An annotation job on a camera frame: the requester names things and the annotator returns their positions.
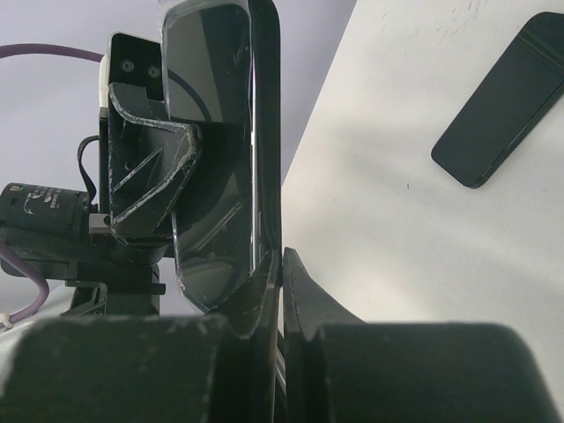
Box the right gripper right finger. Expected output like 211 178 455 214
283 249 561 422

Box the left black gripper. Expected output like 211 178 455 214
77 33 202 315

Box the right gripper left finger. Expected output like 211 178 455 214
1 255 280 422

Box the black phone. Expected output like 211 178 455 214
431 11 563 189
162 1 260 311

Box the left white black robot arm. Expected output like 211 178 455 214
1 33 201 316

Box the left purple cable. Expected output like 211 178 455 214
0 42 107 330

